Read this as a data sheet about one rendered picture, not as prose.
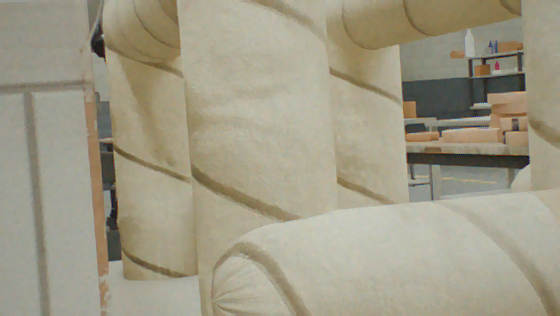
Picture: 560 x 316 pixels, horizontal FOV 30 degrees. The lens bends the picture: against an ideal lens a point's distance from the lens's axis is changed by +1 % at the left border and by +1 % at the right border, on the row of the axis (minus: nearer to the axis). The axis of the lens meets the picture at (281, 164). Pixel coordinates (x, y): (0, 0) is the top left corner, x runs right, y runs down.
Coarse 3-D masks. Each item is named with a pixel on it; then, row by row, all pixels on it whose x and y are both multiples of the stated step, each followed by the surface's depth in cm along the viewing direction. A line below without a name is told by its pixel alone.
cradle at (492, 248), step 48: (528, 192) 23; (240, 240) 21; (288, 240) 21; (336, 240) 21; (384, 240) 21; (432, 240) 21; (480, 240) 22; (528, 240) 22; (240, 288) 21; (288, 288) 21; (336, 288) 21; (384, 288) 21; (432, 288) 21; (480, 288) 21; (528, 288) 22
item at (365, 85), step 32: (352, 64) 40; (384, 64) 40; (352, 96) 40; (384, 96) 40; (352, 128) 40; (384, 128) 40; (352, 160) 40; (384, 160) 40; (352, 192) 40; (384, 192) 40
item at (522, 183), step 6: (528, 168) 43; (522, 174) 43; (528, 174) 43; (516, 180) 43; (522, 180) 43; (528, 180) 42; (516, 186) 43; (522, 186) 42; (528, 186) 42; (510, 192) 44; (516, 192) 43; (522, 192) 42
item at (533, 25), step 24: (528, 0) 25; (552, 0) 24; (528, 24) 25; (552, 24) 24; (528, 48) 25; (552, 48) 24; (528, 72) 25; (552, 72) 24; (528, 96) 25; (552, 96) 24; (528, 120) 25; (552, 120) 24; (552, 144) 24; (552, 168) 24
